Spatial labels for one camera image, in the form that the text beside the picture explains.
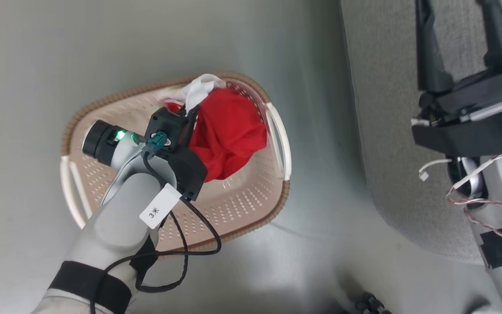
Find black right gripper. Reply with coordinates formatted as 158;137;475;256
411;0;502;157

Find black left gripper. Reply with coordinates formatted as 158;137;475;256
145;107;208;201

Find red jersey with white trim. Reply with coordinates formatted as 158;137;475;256
159;73;268;183

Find grey fabric sofa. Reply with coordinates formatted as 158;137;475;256
339;0;502;266

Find white paper label tag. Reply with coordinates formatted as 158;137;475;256
139;183;183;230

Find beige perforated laundry basket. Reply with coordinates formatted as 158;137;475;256
60;72;292;258

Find teal cable connector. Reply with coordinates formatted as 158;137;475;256
144;132;167;157

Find thin black cable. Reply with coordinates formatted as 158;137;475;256
90;150;222;314

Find black sleeved cable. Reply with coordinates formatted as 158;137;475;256
136;212;189;293

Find white cable with plug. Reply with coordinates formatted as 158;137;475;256
419;159;453;182

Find red white twisted wire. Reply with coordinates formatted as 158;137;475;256
446;154;502;242

